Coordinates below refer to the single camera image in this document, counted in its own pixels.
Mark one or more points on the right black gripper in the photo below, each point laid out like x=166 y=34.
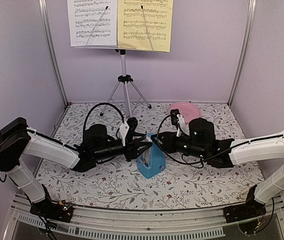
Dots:
x=168 y=145

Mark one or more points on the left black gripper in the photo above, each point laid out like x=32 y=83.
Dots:
x=133 y=152

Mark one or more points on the blue metronome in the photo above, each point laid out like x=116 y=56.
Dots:
x=152 y=161

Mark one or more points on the white perforated music stand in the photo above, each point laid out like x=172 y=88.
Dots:
x=125 y=80

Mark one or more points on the yellow sheet music page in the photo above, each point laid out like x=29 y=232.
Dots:
x=145 y=25

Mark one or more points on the white sheet music page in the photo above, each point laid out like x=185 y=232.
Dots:
x=92 y=22

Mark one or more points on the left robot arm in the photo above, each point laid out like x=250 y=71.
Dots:
x=17 y=139

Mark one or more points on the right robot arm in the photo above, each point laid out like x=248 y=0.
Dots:
x=227 y=153

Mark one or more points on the pink plate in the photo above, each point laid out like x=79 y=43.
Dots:
x=189 y=110

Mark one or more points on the floral tablecloth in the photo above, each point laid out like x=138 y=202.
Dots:
x=119 y=185

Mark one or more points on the front aluminium rail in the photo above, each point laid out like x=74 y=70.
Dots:
x=95 y=223

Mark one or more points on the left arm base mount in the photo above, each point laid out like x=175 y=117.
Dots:
x=48 y=209

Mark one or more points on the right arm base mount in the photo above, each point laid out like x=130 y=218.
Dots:
x=249 y=216

